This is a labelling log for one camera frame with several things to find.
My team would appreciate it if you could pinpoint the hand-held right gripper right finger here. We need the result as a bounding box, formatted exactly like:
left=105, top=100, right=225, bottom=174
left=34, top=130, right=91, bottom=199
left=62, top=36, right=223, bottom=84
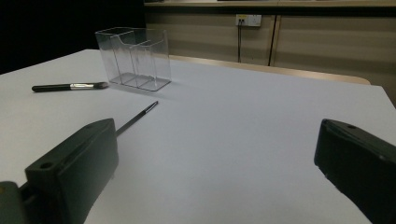
left=313, top=119, right=396, bottom=224

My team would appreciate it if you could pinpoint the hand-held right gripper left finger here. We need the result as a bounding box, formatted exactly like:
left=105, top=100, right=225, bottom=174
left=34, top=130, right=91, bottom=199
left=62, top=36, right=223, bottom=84
left=24, top=118, right=120, bottom=224

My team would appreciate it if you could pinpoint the thick black makeup brush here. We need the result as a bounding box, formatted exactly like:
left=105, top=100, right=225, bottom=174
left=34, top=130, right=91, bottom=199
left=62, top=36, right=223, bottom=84
left=31, top=81, right=110, bottom=93

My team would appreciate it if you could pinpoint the thin black makeup brush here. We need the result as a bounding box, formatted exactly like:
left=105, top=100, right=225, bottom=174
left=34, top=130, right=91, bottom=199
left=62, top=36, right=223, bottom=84
left=115, top=100, right=159, bottom=137

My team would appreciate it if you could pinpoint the clear acrylic organizer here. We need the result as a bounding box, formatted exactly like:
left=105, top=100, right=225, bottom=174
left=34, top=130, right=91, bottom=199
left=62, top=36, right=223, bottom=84
left=94, top=26, right=173, bottom=92

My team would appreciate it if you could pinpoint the wooden table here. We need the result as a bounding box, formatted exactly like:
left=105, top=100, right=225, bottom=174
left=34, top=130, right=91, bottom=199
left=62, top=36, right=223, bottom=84
left=168, top=54, right=372, bottom=86

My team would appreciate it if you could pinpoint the black wall cable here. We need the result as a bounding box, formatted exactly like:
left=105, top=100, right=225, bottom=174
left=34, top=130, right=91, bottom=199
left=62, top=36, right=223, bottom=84
left=237, top=19, right=243, bottom=63

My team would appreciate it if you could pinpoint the white wall socket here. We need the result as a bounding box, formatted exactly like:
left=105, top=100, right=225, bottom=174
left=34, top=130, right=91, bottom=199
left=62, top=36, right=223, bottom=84
left=235, top=13, right=262, bottom=28

